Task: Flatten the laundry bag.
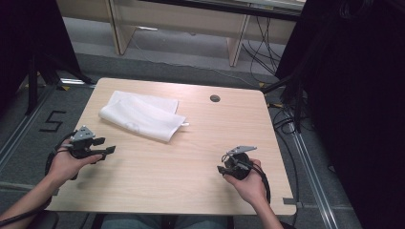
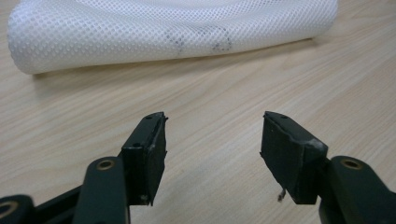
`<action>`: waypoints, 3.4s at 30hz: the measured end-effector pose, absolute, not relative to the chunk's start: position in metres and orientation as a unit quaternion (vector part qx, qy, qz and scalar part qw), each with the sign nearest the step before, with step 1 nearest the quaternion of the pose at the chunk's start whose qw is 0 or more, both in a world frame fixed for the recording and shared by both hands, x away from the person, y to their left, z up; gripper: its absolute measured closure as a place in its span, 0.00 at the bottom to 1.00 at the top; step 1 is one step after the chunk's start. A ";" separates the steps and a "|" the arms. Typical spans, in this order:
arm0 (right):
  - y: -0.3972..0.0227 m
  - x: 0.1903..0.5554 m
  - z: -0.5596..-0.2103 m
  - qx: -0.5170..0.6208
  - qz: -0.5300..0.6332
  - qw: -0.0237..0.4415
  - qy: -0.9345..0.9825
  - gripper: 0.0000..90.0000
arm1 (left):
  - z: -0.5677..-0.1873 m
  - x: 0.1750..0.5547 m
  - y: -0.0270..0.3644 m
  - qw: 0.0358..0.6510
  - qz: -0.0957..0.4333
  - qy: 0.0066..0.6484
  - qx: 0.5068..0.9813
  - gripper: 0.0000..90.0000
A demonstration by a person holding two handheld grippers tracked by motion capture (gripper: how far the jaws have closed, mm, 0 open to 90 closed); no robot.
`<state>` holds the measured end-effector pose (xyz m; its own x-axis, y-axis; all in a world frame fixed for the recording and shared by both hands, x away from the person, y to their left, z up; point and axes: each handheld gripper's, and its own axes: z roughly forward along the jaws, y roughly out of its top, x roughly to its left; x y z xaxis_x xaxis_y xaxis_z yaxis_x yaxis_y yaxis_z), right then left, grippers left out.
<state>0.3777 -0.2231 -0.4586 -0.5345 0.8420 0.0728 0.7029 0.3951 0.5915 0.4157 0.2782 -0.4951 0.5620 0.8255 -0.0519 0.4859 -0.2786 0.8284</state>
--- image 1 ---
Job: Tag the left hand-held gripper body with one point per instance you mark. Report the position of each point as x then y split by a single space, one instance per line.
81 144

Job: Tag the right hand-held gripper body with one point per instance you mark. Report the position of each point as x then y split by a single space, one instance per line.
238 165

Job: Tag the white mesh laundry bag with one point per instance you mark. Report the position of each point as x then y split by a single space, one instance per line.
143 117

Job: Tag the person's right hand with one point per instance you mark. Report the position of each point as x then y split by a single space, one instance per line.
253 187

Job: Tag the person's left hand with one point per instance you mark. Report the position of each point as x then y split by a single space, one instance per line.
65 167

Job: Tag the black tripod stand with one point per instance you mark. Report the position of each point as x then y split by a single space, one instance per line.
297 95
32 82

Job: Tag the person's blue jeans legs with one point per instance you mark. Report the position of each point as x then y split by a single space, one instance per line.
143 222

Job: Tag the black chair seat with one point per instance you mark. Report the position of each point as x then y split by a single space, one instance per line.
44 220

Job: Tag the black curtain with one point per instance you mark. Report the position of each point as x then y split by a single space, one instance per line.
25 31
356 95

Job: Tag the light wooden desk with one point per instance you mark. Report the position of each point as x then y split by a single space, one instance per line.
178 19

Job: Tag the metal floor rail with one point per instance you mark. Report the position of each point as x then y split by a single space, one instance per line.
19 130
313 178

